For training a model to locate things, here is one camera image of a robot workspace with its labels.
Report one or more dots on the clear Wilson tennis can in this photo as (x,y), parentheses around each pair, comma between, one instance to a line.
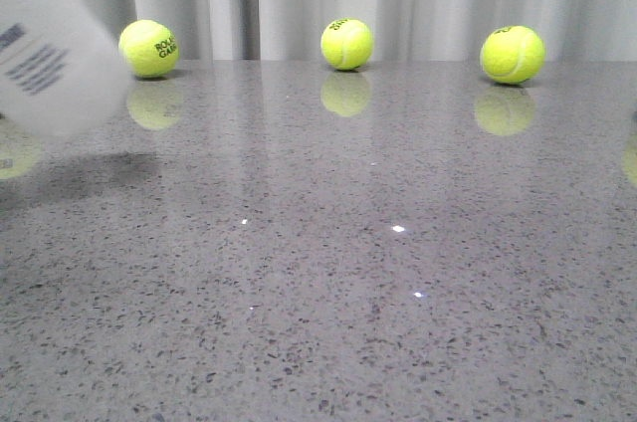
(61,71)

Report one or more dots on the center back tennis ball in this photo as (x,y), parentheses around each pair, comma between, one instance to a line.
(346,44)

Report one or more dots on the Roland Garros tennis ball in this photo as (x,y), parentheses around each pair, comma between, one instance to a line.
(149,47)

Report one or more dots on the right back tennis ball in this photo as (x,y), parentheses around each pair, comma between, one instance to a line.
(512,55)

